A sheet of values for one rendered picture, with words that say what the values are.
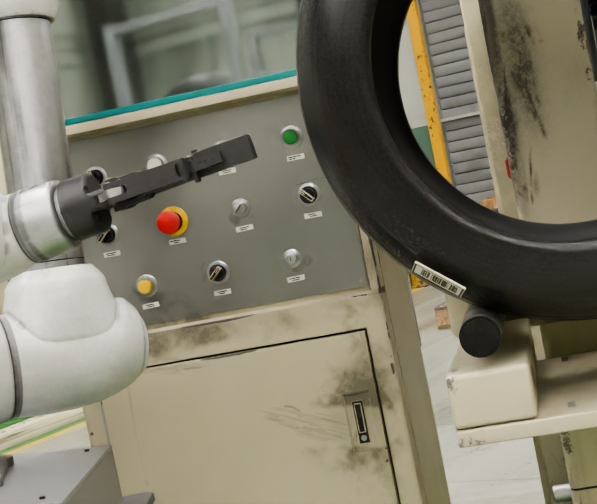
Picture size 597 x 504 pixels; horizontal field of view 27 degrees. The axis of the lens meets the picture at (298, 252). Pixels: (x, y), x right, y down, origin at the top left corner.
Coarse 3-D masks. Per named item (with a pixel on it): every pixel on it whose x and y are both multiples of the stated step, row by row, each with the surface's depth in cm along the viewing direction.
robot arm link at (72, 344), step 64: (0, 0) 184; (0, 64) 186; (0, 128) 187; (64, 128) 189; (64, 256) 185; (0, 320) 182; (64, 320) 181; (128, 320) 187; (64, 384) 181; (128, 384) 189
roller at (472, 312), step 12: (468, 312) 139; (480, 312) 135; (492, 312) 137; (468, 324) 132; (480, 324) 132; (492, 324) 132; (468, 336) 132; (480, 336) 132; (492, 336) 132; (468, 348) 132; (480, 348) 132; (492, 348) 132
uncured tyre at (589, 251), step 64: (320, 0) 132; (384, 0) 157; (320, 64) 132; (384, 64) 158; (320, 128) 134; (384, 128) 130; (384, 192) 132; (448, 192) 158; (448, 256) 131; (512, 256) 130; (576, 256) 128
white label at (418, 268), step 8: (416, 264) 132; (416, 272) 135; (424, 272) 133; (432, 272) 131; (432, 280) 134; (440, 280) 132; (448, 280) 131; (448, 288) 134; (456, 288) 132; (464, 288) 131
